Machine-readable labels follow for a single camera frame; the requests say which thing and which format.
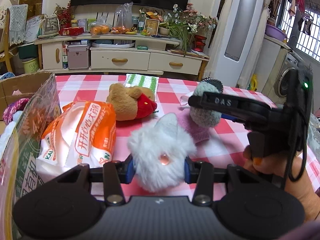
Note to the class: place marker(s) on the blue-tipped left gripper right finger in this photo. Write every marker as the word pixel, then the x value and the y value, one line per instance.
pixel 202 174

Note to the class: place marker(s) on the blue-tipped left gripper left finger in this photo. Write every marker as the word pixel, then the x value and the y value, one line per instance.
pixel 115 174

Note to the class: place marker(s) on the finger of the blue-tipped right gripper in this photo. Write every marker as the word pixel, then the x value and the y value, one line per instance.
pixel 233 118
pixel 225 104

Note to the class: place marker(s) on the grey-blue fuzzy plush ball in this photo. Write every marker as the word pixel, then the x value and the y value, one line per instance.
pixel 206 118

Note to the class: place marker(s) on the pink knitted sock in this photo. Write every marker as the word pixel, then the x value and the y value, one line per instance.
pixel 198 133

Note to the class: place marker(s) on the white fluffy plush toy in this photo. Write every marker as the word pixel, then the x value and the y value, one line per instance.
pixel 159 151

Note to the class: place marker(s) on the brown teddy bear red shirt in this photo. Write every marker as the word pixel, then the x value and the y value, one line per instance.
pixel 131 103

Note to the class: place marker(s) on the purple knitted plush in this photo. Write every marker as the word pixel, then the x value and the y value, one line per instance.
pixel 9 112

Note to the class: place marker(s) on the orange white tissue pack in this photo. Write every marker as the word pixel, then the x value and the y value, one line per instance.
pixel 85 133

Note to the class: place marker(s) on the white standing air conditioner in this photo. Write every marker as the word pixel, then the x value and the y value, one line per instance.
pixel 237 41

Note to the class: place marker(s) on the red vase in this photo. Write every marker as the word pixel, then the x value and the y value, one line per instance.
pixel 199 43

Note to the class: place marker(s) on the front-load washing machine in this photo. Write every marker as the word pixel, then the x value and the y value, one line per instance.
pixel 291 61

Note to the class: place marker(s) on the purple plastic basin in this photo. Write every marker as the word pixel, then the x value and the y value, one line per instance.
pixel 274 32

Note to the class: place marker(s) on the potted flower plant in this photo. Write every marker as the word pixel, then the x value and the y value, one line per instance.
pixel 185 24

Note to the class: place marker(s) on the green white striped cloth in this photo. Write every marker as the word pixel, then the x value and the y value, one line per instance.
pixel 150 82

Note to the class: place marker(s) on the framed picture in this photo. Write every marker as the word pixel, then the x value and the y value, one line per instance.
pixel 151 26

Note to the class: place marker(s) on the white blue plush toy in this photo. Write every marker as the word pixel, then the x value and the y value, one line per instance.
pixel 8 132

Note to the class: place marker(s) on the pink storage box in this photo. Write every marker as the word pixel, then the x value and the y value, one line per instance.
pixel 78 56

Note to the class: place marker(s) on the cream tv cabinet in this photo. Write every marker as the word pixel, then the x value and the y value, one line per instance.
pixel 148 55

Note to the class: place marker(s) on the open cardboard box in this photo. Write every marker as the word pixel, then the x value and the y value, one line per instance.
pixel 18 160

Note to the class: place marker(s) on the clear plastic bag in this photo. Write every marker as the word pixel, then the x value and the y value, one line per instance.
pixel 124 15

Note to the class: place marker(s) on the green waste bin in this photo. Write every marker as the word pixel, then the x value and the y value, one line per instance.
pixel 31 65

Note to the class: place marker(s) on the bag of oranges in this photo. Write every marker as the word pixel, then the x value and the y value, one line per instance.
pixel 99 29

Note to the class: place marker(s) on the red gift box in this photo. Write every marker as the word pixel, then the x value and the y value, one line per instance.
pixel 71 31

